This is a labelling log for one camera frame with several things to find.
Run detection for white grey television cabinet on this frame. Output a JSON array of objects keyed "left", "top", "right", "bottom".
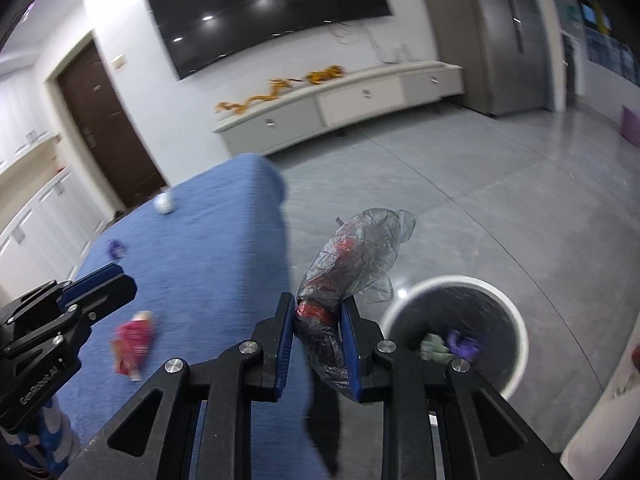
[{"left": 211, "top": 60, "right": 465, "bottom": 157}]

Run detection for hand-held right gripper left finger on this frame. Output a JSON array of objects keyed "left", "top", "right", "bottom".
[{"left": 65, "top": 292, "right": 296, "bottom": 480}]

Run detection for golden dragon figurine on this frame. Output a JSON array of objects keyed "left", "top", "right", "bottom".
[{"left": 216, "top": 77, "right": 301, "bottom": 117}]

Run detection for blue fluffy blanket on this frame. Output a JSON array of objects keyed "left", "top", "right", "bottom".
[{"left": 60, "top": 152, "right": 341, "bottom": 480}]

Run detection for grey refrigerator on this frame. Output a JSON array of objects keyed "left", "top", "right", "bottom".
[{"left": 440, "top": 0, "right": 556, "bottom": 118}]

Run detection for purple box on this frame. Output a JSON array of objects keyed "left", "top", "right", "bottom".
[{"left": 620, "top": 107, "right": 640, "bottom": 148}]

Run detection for green paper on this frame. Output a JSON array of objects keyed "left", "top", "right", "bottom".
[{"left": 419, "top": 334, "right": 453, "bottom": 362}]

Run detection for white round bin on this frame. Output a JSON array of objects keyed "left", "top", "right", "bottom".
[{"left": 381, "top": 274, "right": 529, "bottom": 402}]

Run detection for black wall television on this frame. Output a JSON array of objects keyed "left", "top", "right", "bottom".
[{"left": 144, "top": 0, "right": 392, "bottom": 81}]

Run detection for white cables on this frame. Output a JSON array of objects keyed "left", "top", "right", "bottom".
[{"left": 332, "top": 22, "right": 416, "bottom": 63}]

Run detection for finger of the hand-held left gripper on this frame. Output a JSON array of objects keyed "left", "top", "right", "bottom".
[{"left": 60, "top": 262, "right": 137, "bottom": 322}]

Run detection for white cupboards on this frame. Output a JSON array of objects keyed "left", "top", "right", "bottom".
[
  {"left": 0, "top": 167, "right": 108, "bottom": 301},
  {"left": 0, "top": 60, "right": 53, "bottom": 173}
]

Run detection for person's left hand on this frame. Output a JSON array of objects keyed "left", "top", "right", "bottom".
[{"left": 0, "top": 397, "right": 82, "bottom": 480}]

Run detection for pink red snack packet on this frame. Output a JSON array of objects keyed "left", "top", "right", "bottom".
[{"left": 111, "top": 310, "right": 156, "bottom": 382}]

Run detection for white rounded furniture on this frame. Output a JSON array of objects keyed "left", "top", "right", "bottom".
[{"left": 560, "top": 345, "right": 640, "bottom": 480}]

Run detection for grey plastic bag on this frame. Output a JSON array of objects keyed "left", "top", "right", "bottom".
[{"left": 294, "top": 208, "right": 417, "bottom": 401}]

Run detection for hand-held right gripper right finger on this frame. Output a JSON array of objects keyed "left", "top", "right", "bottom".
[{"left": 341, "top": 297, "right": 576, "bottom": 480}]

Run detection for white lower cupboards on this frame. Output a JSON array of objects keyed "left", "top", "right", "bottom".
[{"left": 0, "top": 167, "right": 108, "bottom": 301}]

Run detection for white upper cupboards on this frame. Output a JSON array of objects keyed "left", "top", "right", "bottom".
[{"left": 0, "top": 60, "right": 53, "bottom": 173}]

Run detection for purple wrapper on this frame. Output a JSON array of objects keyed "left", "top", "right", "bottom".
[{"left": 446, "top": 329, "right": 482, "bottom": 363}]

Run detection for brown door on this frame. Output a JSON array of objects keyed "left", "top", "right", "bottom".
[{"left": 57, "top": 42, "right": 167, "bottom": 210}]

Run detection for golden tiger figurine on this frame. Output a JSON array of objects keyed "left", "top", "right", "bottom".
[{"left": 306, "top": 66, "right": 347, "bottom": 85}]

